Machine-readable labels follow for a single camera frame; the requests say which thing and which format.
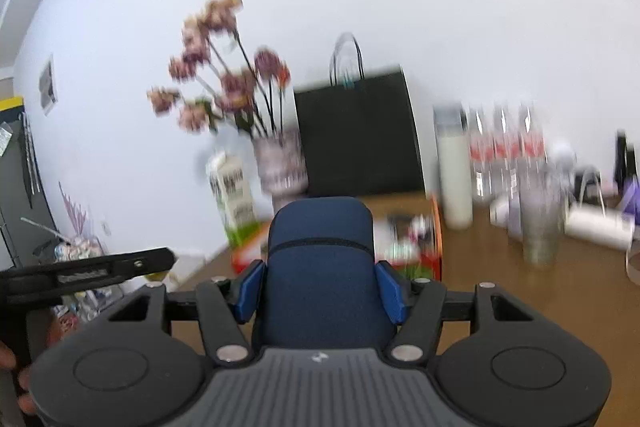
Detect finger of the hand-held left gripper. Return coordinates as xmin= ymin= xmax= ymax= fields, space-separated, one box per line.
xmin=0 ymin=247 xmax=180 ymax=305

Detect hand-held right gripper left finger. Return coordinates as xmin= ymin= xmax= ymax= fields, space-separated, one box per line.
xmin=107 ymin=259 xmax=266 ymax=365

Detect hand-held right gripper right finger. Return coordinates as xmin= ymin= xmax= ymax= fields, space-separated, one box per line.
xmin=375 ymin=261 xmax=536 ymax=365

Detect orange red cardboard box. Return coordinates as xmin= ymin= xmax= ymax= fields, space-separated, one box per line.
xmin=231 ymin=194 xmax=445 ymax=280

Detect black braided cable pink strap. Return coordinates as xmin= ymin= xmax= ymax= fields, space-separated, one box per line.
xmin=387 ymin=214 xmax=436 ymax=253

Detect navy zipper case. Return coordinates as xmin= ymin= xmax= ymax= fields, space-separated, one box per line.
xmin=252 ymin=197 xmax=398 ymax=350

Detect wooden desktop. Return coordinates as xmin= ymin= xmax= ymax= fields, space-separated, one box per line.
xmin=172 ymin=192 xmax=640 ymax=427

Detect person's left hand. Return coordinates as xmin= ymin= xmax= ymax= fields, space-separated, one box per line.
xmin=0 ymin=341 xmax=37 ymax=414

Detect white flat box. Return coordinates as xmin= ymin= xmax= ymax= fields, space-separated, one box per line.
xmin=170 ymin=247 xmax=208 ymax=283

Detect green white milk carton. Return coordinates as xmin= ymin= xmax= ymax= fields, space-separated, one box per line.
xmin=206 ymin=151 xmax=258 ymax=248

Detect white thermos grey lid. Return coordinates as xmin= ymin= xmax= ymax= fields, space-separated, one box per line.
xmin=432 ymin=104 xmax=474 ymax=230

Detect purple textured vase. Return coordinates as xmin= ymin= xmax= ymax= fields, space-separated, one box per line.
xmin=252 ymin=129 xmax=308 ymax=198

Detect black paper bag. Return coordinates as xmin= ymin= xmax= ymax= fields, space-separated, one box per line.
xmin=292 ymin=33 xmax=426 ymax=198

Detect clear glass cup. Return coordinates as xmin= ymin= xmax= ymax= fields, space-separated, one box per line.
xmin=517 ymin=167 xmax=566 ymax=265

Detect dried pink flowers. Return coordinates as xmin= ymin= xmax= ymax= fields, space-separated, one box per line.
xmin=147 ymin=0 xmax=292 ymax=138

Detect white power strip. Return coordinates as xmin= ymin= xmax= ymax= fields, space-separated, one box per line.
xmin=565 ymin=202 xmax=636 ymax=253

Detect purple soft pouch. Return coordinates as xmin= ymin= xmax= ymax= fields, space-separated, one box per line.
xmin=620 ymin=179 xmax=640 ymax=225

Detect small black bottle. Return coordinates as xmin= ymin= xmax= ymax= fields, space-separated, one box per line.
xmin=615 ymin=129 xmax=640 ymax=198

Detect small wall notice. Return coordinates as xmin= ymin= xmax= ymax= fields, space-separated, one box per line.
xmin=39 ymin=54 xmax=60 ymax=115

